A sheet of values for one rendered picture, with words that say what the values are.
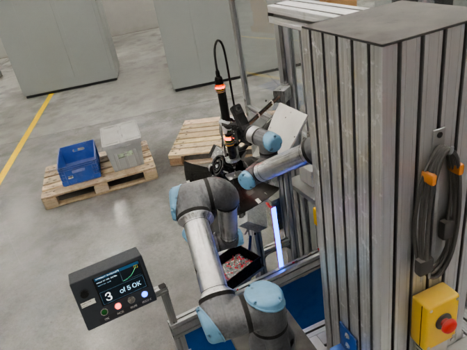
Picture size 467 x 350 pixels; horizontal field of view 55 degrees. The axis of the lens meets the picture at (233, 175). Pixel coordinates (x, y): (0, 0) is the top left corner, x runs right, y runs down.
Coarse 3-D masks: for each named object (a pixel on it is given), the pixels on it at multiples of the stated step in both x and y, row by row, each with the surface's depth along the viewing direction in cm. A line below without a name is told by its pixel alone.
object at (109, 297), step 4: (112, 288) 157; (100, 292) 156; (104, 292) 156; (108, 292) 157; (112, 292) 157; (100, 296) 156; (104, 296) 156; (108, 296) 157; (112, 296) 157; (116, 296) 158; (104, 300) 157; (108, 300) 157; (112, 300) 158; (104, 304) 157
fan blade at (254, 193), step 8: (232, 184) 206; (264, 184) 203; (240, 192) 201; (248, 192) 199; (256, 192) 198; (272, 192) 195; (240, 200) 197; (248, 200) 196; (264, 200) 193; (240, 208) 194; (248, 208) 193
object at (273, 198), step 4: (276, 192) 260; (272, 196) 257; (276, 196) 257; (268, 200) 256; (272, 200) 254; (276, 200) 255; (272, 204) 255; (276, 204) 256; (268, 208) 261; (276, 208) 257; (280, 208) 258; (268, 212) 263; (280, 212) 260; (268, 216) 265; (280, 216) 261; (268, 220) 267; (280, 220) 262; (268, 224) 270; (280, 224) 263; (272, 228) 266; (280, 228) 264
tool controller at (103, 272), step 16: (112, 256) 166; (128, 256) 161; (80, 272) 159; (96, 272) 155; (112, 272) 156; (128, 272) 158; (144, 272) 161; (80, 288) 153; (96, 288) 155; (128, 288) 159; (144, 288) 162; (80, 304) 154; (96, 304) 156; (112, 304) 158; (128, 304) 160; (144, 304) 163; (96, 320) 157
